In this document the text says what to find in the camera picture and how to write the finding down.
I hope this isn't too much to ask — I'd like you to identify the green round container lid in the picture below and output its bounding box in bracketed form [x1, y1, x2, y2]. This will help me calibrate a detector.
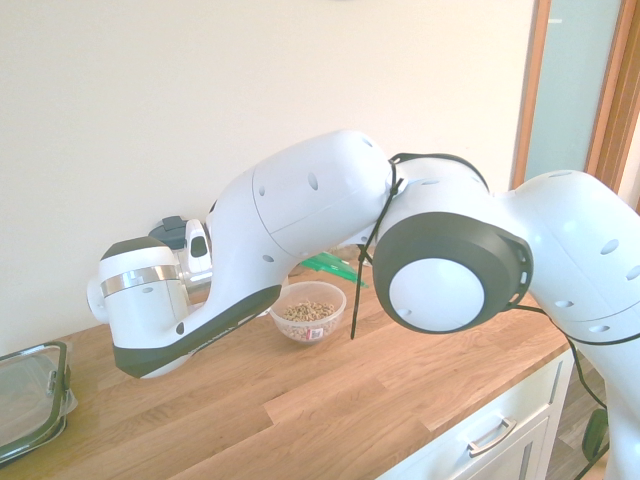
[298, 250, 372, 290]

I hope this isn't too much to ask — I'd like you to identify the clear bowl with cereal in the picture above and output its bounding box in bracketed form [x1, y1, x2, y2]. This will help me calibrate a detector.
[269, 280, 348, 347]

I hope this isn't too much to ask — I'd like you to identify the white cabinet drawer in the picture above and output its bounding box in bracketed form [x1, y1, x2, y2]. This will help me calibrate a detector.
[377, 346, 577, 480]

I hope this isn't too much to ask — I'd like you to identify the wooden framed glass door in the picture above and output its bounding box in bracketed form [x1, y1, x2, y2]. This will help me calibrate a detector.
[509, 0, 640, 212]

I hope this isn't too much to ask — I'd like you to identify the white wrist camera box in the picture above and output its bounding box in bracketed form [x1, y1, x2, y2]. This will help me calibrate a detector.
[184, 218, 215, 274]

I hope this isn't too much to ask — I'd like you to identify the silver drawer handle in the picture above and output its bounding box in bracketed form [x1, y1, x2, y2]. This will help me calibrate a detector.
[466, 415, 518, 458]

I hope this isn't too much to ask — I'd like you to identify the green chair frame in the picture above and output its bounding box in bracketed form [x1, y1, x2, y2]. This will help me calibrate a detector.
[581, 408, 610, 459]

